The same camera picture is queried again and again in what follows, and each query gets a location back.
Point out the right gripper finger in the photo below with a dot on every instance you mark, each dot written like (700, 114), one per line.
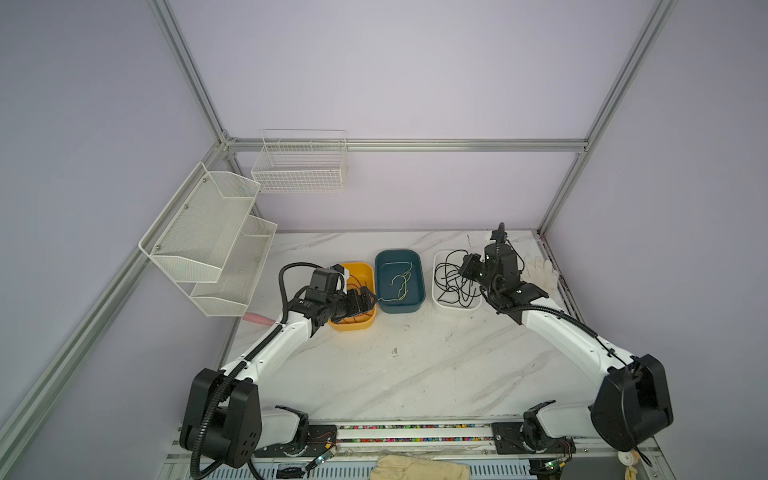
(499, 235)
(472, 266)

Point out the pink plastic object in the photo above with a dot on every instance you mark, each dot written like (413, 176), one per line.
(257, 319)

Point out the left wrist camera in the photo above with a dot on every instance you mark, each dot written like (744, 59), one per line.
(326, 283)

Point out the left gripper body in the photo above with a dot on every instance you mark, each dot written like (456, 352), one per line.
(348, 304)

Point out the white tape roll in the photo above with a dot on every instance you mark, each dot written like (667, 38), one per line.
(629, 459)

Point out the white plastic bin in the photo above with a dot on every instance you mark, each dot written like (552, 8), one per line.
(450, 292)

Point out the upper white mesh shelf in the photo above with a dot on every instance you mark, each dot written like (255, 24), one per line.
(191, 240)

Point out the white work glove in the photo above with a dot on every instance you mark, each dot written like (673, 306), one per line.
(541, 272)

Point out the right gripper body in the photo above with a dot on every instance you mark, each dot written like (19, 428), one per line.
(488, 286)

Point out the teal plastic bin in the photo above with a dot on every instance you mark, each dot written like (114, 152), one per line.
(399, 281)

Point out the beige cloth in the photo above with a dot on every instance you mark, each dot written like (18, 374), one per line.
(395, 467)

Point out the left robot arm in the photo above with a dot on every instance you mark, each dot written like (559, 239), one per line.
(224, 422)

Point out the lower white mesh shelf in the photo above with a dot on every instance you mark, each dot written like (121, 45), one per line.
(231, 295)

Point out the white wire basket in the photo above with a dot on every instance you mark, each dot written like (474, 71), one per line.
(301, 161)

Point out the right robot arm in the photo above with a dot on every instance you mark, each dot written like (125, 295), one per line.
(632, 402)

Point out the white mesh shelf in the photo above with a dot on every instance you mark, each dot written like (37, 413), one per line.
(191, 240)
(231, 295)

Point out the yellow plastic bin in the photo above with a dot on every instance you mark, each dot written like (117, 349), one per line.
(360, 275)

